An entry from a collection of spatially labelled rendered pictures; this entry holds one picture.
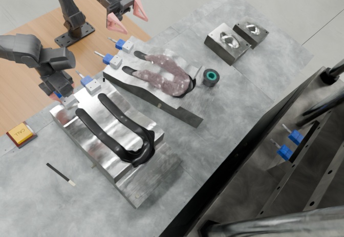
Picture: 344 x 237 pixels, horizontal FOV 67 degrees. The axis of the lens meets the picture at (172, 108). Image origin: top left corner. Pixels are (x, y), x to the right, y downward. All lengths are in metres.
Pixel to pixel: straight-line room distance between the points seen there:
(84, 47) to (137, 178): 0.70
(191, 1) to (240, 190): 2.22
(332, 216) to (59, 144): 0.95
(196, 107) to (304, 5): 2.81
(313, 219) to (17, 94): 1.14
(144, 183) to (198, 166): 0.26
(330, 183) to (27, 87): 1.17
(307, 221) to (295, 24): 2.97
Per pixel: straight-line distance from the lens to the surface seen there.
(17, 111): 1.25
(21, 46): 0.88
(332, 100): 1.32
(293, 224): 0.61
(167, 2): 2.90
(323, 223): 0.54
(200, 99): 1.16
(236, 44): 1.51
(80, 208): 1.09
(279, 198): 1.01
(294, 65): 1.70
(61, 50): 0.90
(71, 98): 1.06
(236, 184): 1.22
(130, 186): 1.03
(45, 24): 1.50
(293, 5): 3.64
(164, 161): 1.07
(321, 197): 0.78
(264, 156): 1.33
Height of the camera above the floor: 1.87
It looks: 61 degrees down
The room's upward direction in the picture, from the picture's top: 25 degrees clockwise
